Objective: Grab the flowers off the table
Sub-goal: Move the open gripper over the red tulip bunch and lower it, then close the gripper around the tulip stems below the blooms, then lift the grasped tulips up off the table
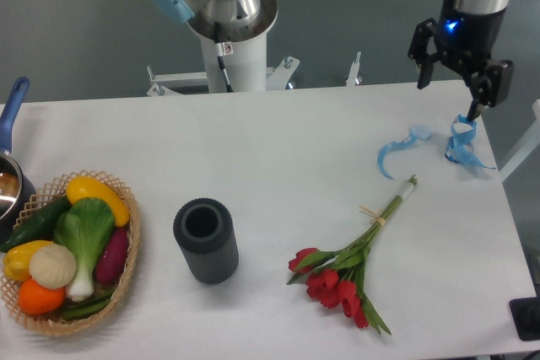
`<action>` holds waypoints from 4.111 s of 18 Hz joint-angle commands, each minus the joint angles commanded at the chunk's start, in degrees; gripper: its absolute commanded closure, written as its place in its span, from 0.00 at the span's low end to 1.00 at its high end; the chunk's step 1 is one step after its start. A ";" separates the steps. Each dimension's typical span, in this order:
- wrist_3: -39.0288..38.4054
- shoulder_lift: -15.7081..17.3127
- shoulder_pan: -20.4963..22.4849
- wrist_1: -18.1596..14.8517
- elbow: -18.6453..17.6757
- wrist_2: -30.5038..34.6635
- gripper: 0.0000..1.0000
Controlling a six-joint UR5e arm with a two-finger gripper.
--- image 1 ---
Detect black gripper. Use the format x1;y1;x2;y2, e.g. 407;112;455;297
408;0;514;122

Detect red tulip bouquet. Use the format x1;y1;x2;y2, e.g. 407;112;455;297
287;175;418;335

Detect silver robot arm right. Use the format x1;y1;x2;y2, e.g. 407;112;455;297
408;0;510;89

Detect blue ribbon strip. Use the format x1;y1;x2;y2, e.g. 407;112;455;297
376;124;432;180

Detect blue ribbon bundle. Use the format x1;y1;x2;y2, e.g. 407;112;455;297
445;115;495;169

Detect black device at edge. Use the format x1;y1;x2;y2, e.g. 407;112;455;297
509;297;539;341

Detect dark grey ribbed vase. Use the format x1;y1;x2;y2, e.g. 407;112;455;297
173;198;239;285

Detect purple sweet potato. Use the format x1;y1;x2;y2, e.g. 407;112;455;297
94;228;129;284

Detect green bok choy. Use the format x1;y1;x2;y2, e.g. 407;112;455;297
53;198;115;303

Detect dark green cucumber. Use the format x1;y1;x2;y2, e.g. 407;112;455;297
1;196;72;253

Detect green bean pods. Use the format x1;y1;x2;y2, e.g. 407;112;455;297
60;290;113;321

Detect woven wicker basket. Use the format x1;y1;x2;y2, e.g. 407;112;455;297
1;169;141;336

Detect yellow bell pepper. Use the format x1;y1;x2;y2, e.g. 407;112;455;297
3;240;53;282

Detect orange fruit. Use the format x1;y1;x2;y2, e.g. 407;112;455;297
18;278;65;315

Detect white frame bar right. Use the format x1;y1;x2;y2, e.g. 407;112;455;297
499;99;539;182

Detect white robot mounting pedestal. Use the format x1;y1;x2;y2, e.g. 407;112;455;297
147;23;300;97

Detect blue handled saucepan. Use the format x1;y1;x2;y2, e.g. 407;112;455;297
1;77;35;242

